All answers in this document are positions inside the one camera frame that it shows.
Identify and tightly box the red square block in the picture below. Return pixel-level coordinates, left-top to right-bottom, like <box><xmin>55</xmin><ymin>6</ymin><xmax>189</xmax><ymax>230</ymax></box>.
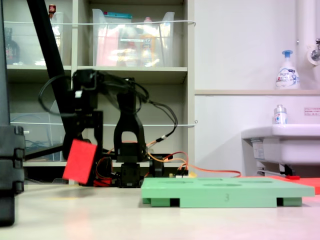
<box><xmin>62</xmin><ymin>139</ymin><xmax>99</xmax><ymax>186</ymax></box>

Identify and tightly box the slanted clear plastic bin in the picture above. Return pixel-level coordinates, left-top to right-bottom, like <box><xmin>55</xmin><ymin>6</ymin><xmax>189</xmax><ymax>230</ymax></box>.
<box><xmin>9</xmin><ymin>99</ymin><xmax>71</xmax><ymax>162</ymax></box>

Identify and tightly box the notched black stack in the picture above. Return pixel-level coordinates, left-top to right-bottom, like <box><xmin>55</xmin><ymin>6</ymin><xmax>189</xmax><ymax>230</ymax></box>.
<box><xmin>0</xmin><ymin>124</ymin><xmax>26</xmax><ymax>227</ymax></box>

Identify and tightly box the pink folder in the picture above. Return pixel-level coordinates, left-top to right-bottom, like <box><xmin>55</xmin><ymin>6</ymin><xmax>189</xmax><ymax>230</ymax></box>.
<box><xmin>96</xmin><ymin>27</ymin><xmax>120</xmax><ymax>67</ymax></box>

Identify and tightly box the circuit board with connectors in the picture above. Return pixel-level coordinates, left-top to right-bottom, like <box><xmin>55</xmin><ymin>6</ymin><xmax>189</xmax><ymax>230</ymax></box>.
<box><xmin>168</xmin><ymin>169</ymin><xmax>196</xmax><ymax>179</ymax></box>

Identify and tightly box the dark grey upright panel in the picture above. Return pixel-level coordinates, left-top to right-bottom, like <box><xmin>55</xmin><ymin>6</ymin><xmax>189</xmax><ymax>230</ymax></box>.
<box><xmin>0</xmin><ymin>0</ymin><xmax>11</xmax><ymax>126</ymax></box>

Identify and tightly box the clear bin with dark bottle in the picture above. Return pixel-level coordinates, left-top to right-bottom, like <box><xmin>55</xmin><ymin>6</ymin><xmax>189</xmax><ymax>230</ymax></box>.
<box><xmin>3</xmin><ymin>11</ymin><xmax>66</xmax><ymax>67</ymax></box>

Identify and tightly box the dark glass bottle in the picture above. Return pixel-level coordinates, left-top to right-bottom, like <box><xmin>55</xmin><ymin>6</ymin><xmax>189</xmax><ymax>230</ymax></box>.
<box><xmin>3</xmin><ymin>27</ymin><xmax>21</xmax><ymax>66</ymax></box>

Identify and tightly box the teal-edged plastic bag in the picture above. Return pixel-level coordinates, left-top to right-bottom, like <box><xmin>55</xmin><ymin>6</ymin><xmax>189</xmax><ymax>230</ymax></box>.
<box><xmin>103</xmin><ymin>11</ymin><xmax>133</xmax><ymax>24</ymax></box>

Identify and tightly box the large clear storage bin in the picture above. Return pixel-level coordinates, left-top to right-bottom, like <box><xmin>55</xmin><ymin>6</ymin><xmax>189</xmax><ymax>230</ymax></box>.
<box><xmin>91</xmin><ymin>8</ymin><xmax>176</xmax><ymax>68</ymax></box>

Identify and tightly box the green shape sorting board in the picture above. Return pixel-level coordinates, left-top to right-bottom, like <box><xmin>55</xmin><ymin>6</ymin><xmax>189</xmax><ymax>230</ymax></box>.
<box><xmin>141</xmin><ymin>177</ymin><xmax>316</xmax><ymax>209</ymax></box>

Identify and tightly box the small clear sanitizer bottle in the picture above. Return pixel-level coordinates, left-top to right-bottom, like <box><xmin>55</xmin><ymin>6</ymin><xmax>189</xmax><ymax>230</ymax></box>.
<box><xmin>272</xmin><ymin>104</ymin><xmax>289</xmax><ymax>125</ymax></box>

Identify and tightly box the white sink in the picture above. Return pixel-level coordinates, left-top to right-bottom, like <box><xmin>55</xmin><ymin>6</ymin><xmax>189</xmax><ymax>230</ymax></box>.
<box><xmin>240</xmin><ymin>123</ymin><xmax>320</xmax><ymax>166</ymax></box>

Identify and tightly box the white blue soap pump bottle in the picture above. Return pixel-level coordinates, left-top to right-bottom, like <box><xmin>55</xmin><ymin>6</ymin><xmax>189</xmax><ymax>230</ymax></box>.
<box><xmin>275</xmin><ymin>49</ymin><xmax>301</xmax><ymax>90</ymax></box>

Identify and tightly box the white vertical pipe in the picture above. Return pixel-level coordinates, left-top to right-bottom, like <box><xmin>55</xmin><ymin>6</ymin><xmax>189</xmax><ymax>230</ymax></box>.
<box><xmin>295</xmin><ymin>0</ymin><xmax>317</xmax><ymax>90</ymax></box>

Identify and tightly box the red flat cable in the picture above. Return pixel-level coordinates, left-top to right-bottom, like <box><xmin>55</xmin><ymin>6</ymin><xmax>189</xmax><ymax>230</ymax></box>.
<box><xmin>93</xmin><ymin>177</ymin><xmax>113</xmax><ymax>187</ymax></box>

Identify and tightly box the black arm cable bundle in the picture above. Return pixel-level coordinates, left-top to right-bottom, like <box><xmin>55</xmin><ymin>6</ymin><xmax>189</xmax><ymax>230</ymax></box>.
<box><xmin>37</xmin><ymin>74</ymin><xmax>179</xmax><ymax>151</ymax></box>

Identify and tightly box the long orange cable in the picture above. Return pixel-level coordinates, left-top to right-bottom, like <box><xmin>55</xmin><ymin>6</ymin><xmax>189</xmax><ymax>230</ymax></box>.
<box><xmin>146</xmin><ymin>150</ymin><xmax>242</xmax><ymax>178</ymax></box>

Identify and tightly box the beige wall ledge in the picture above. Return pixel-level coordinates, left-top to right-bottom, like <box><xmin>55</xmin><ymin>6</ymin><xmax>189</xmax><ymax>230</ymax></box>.
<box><xmin>194</xmin><ymin>89</ymin><xmax>320</xmax><ymax>96</ymax></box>

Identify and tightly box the red-print wall sticker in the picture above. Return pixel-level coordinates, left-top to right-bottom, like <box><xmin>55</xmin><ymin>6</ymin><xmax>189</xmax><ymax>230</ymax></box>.
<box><xmin>303</xmin><ymin>107</ymin><xmax>320</xmax><ymax>117</ymax></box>

